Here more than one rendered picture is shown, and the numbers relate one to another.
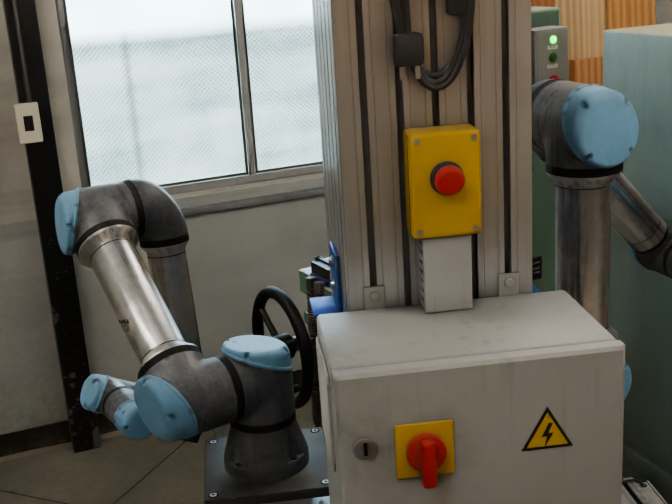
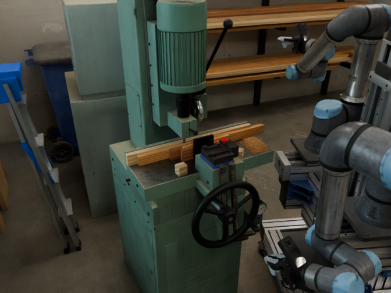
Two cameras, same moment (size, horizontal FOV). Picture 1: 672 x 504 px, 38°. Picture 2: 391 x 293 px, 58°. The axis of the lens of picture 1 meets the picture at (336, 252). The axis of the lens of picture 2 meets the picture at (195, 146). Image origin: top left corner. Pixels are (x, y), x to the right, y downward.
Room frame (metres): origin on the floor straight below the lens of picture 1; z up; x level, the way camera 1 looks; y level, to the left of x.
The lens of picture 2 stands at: (2.25, 1.14, 1.66)
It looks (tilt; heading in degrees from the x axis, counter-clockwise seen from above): 29 degrees down; 269
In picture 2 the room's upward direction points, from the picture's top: straight up
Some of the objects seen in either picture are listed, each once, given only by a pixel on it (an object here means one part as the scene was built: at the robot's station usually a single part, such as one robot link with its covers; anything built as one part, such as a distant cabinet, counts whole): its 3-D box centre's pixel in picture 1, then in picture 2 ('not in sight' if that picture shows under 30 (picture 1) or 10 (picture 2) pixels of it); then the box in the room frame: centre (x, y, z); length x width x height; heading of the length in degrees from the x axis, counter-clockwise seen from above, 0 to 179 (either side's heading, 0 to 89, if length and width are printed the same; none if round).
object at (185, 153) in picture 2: not in sight; (199, 150); (2.22, -0.13, 0.93); 0.17 x 0.02 x 0.05; 28
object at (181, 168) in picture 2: not in sight; (181, 168); (2.29, 0.00, 0.92); 0.04 x 0.03 x 0.04; 35
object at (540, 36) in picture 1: (543, 62); not in sight; (2.31, -0.51, 1.40); 0.10 x 0.06 x 0.16; 118
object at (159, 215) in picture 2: not in sight; (173, 167); (2.34, -0.27, 0.76); 0.57 x 0.45 x 0.09; 118
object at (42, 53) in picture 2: not in sight; (74, 100); (3.30, -1.83, 0.48); 0.64 x 0.54 x 0.97; 23
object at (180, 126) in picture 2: not in sight; (181, 124); (2.29, -0.18, 1.03); 0.14 x 0.07 x 0.09; 118
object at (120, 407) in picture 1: (139, 411); (355, 264); (1.77, 0.40, 0.84); 0.11 x 0.11 x 0.08; 33
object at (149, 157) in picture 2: not in sight; (205, 143); (2.19, -0.21, 0.92); 0.62 x 0.02 x 0.04; 28
